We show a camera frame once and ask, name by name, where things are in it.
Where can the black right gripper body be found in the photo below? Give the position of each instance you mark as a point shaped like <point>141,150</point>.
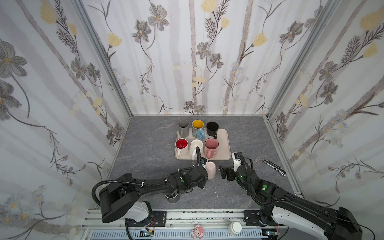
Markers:
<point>229,172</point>

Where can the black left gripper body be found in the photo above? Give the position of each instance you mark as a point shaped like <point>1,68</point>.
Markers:
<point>201,184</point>

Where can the light pink mug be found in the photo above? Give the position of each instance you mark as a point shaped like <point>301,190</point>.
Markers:
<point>211,169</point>

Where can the pink patterned mug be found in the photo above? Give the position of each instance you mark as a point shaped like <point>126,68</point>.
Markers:
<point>211,148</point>

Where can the white ribbed mug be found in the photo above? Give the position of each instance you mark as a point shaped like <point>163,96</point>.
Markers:
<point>193,148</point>

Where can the cream white mug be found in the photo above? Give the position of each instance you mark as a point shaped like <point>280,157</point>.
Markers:
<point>182,147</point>

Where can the blue butterfly mug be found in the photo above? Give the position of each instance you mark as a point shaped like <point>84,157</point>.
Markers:
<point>198,129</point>

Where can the white black two-tone mug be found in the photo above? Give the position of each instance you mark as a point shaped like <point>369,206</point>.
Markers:
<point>212,129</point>

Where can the grey ceramic mug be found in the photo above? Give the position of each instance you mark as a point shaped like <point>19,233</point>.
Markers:
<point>183,128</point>

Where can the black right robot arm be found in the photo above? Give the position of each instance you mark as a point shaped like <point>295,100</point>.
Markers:
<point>279,207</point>

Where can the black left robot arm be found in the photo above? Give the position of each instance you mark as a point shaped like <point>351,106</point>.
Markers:
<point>117,197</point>

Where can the beige plastic tray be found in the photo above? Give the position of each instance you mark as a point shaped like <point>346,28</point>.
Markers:
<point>223,151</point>

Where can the white round cap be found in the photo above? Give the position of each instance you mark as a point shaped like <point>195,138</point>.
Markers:
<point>235,228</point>

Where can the pink cartoon figure sticker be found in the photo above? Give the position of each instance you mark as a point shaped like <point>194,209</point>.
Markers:
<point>197,232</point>

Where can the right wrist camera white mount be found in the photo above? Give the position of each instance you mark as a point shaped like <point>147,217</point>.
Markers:
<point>238,160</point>

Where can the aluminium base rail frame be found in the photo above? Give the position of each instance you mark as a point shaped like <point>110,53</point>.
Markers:
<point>177,225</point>

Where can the aluminium corner frame post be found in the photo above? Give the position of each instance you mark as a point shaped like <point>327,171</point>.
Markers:
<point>315,34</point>

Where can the left aluminium corner post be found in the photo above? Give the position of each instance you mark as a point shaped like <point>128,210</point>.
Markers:
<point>102,54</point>

